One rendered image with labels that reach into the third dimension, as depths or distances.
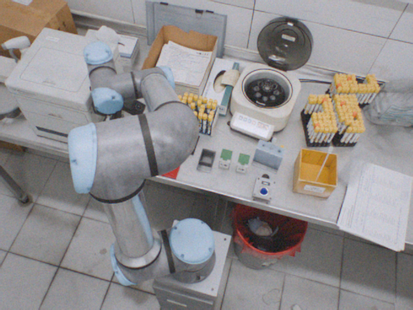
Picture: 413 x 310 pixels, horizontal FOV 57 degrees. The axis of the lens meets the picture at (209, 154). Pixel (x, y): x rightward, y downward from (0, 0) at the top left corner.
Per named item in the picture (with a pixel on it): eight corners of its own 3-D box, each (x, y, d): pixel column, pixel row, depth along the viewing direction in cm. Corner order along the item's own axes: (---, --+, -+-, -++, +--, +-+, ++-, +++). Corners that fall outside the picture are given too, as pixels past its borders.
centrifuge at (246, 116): (219, 126, 153) (222, 107, 142) (246, 75, 167) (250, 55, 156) (276, 148, 149) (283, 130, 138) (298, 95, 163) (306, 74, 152)
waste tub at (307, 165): (291, 192, 139) (298, 179, 131) (294, 160, 146) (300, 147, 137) (328, 199, 139) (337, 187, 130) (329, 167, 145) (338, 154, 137)
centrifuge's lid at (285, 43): (262, 12, 139) (269, 1, 144) (250, 66, 159) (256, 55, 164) (319, 31, 136) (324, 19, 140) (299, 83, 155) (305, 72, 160)
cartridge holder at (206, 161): (196, 170, 142) (196, 165, 139) (202, 149, 147) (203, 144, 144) (210, 173, 142) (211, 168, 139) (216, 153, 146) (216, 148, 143)
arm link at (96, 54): (83, 63, 100) (79, 40, 104) (92, 91, 109) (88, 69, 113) (114, 58, 101) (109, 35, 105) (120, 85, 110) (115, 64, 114)
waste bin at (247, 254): (215, 266, 211) (221, 241, 173) (230, 206, 230) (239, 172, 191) (283, 285, 208) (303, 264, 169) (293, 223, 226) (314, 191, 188)
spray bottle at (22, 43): (24, 89, 158) (-1, 45, 137) (34, 74, 162) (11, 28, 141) (42, 94, 157) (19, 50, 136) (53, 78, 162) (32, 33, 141)
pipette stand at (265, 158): (251, 165, 144) (254, 151, 136) (257, 150, 148) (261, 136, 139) (276, 174, 143) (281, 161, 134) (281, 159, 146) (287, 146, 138)
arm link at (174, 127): (214, 114, 64) (166, 54, 107) (149, 127, 62) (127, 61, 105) (220, 173, 70) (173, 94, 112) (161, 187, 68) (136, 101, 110)
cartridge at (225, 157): (217, 167, 143) (219, 158, 137) (221, 157, 145) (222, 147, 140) (228, 170, 143) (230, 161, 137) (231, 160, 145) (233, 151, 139)
